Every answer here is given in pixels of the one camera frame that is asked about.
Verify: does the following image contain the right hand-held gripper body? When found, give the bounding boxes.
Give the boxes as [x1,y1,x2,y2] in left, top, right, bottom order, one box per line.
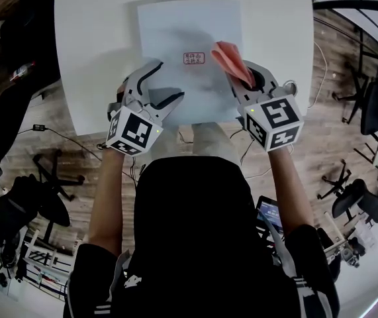
[238,86,305,152]

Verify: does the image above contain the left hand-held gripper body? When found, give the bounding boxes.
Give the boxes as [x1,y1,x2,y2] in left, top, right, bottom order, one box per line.
[105,91,168,157]

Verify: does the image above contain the pink cloth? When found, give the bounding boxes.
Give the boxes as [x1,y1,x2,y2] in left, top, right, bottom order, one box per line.
[211,40,254,87]

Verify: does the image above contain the person's right forearm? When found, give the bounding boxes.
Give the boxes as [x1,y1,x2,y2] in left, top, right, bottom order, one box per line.
[267,146,315,241]

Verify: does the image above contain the person's left forearm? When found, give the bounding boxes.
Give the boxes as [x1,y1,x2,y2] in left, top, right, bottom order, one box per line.
[87,147,126,254]

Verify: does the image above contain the person's beige trousers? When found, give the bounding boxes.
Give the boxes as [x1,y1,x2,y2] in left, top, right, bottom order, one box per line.
[150,122,241,165]

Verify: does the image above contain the black smartphone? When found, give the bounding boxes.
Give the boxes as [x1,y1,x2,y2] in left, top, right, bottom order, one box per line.
[254,195,284,235]

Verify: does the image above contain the black framed whiteboard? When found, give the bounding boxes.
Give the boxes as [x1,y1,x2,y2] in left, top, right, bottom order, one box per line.
[310,0,378,56]

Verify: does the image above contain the red label bottle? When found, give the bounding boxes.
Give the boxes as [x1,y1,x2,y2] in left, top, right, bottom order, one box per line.
[9,61,38,83]

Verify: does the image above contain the person's black shirt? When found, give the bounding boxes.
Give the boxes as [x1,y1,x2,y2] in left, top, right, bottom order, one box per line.
[63,156,341,318]

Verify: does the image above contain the round table cable grommet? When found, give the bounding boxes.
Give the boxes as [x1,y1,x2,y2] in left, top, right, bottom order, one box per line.
[283,80,299,96]

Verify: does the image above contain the black cable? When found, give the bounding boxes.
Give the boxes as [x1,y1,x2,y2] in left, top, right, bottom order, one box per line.
[16,126,104,162]

